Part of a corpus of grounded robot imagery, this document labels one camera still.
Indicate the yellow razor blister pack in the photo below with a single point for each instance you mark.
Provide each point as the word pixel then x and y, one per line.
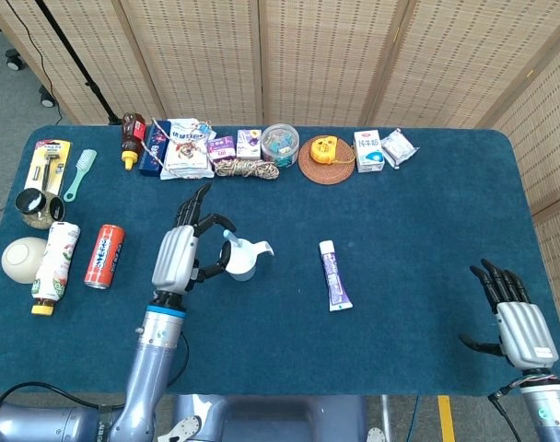
pixel 47 161

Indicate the spice jar black lid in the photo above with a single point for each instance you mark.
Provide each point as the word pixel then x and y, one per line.
pixel 56 209

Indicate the purple white toothpaste tube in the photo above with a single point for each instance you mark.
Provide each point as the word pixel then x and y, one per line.
pixel 335 281

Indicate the round woven rattan coaster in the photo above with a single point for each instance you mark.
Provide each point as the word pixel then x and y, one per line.
pixel 326 172

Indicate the grey robot torso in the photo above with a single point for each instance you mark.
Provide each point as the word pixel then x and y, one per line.
pixel 261 414

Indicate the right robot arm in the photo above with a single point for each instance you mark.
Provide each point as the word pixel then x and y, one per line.
pixel 549 414

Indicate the yellow tape measure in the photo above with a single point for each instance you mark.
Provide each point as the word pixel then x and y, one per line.
pixel 323 148

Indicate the white printed snack bag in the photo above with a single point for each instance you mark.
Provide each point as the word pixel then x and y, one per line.
pixel 188 152

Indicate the dark blue table cloth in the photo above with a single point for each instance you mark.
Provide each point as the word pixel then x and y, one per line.
pixel 400 221

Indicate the light blue toothbrush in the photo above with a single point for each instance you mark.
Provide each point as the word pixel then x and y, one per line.
pixel 229 236

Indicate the beige bowl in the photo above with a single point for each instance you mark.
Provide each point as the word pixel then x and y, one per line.
pixel 19 260

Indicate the mint green scrub brush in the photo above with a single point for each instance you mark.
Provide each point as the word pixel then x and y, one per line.
pixel 79 172

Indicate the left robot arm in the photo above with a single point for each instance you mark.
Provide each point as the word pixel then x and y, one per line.
pixel 151 364

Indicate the black tripod stand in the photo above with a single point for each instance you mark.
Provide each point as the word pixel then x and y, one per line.
pixel 73 60

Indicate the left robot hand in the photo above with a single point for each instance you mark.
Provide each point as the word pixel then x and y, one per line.
pixel 174 258

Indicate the teal binder clip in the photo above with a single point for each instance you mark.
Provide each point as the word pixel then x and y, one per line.
pixel 283 162

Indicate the small white purple carton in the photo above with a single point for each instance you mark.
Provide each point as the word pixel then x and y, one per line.
pixel 248 143

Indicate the white drink bottle yellow cap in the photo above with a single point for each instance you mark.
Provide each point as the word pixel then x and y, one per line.
pixel 56 267

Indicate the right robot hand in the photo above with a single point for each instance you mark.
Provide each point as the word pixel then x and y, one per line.
pixel 526 333

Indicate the brown syrup bottle yellow cap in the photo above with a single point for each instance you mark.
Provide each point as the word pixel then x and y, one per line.
pixel 132 138

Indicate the white blue milk carton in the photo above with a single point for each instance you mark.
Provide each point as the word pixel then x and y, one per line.
pixel 368 152

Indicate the navy blue flat box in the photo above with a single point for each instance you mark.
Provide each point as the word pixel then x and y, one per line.
pixel 147 165

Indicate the small purple box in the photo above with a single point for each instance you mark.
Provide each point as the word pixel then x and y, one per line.
pixel 221 147

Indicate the clear jar of binder clips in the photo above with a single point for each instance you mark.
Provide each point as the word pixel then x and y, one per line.
pixel 280 140

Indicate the black caster wheel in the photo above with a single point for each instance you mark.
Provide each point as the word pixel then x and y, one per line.
pixel 14 60
pixel 47 97

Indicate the white tissue packet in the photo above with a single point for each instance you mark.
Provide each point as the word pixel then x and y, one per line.
pixel 400 147

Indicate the orange soda can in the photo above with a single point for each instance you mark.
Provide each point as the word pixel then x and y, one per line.
pixel 105 258

